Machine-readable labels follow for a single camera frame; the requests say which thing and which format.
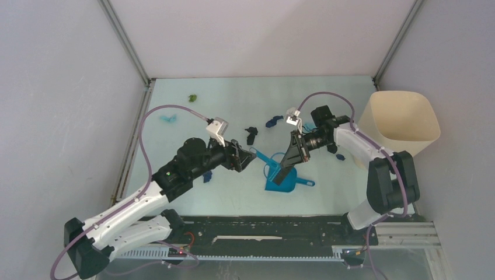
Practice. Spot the black paper scrap centre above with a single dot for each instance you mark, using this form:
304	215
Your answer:
253	132

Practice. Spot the teal paper scrap left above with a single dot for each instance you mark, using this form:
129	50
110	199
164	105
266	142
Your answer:
168	118

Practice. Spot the white cable duct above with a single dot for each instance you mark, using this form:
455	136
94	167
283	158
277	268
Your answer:
166	254

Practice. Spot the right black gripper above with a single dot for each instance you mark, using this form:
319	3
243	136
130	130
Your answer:
294	154

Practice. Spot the blue hand brush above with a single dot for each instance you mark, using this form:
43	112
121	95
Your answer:
270	162

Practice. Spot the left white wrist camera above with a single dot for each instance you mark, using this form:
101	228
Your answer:
216	129

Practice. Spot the green paper scrap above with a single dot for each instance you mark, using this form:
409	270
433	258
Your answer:
192	98

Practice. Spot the left aluminium frame post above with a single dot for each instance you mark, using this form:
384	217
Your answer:
124	39

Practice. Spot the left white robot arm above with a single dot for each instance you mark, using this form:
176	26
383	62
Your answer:
94	243

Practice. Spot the black paper scrap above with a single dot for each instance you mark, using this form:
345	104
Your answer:
332	148
253	132

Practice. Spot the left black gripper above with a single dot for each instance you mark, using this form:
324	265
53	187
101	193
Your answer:
233	148

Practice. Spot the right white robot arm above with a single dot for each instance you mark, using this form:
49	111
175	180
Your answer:
392	179

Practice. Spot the right aluminium frame post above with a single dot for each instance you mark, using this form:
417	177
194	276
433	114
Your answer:
397	41

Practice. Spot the blue paper scrap near left arm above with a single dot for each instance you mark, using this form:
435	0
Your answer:
207	177

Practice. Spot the black paper scrap right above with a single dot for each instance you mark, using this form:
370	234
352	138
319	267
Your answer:
332	148

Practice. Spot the cream waste bin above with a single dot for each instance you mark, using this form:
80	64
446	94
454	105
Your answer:
400	121

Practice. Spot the teal paper scrap right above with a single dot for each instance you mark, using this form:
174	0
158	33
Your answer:
309	126

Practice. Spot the aluminium frame post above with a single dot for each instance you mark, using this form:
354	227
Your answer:
124	39
397	41

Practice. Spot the teal paper scrap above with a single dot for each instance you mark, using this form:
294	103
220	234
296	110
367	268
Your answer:
168	118
309	126

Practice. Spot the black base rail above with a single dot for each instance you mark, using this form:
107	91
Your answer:
279	236

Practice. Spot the dark blue paper scrap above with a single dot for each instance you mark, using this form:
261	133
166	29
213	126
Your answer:
273	121

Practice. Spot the blue dustpan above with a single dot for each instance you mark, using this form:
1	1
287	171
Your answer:
289	183

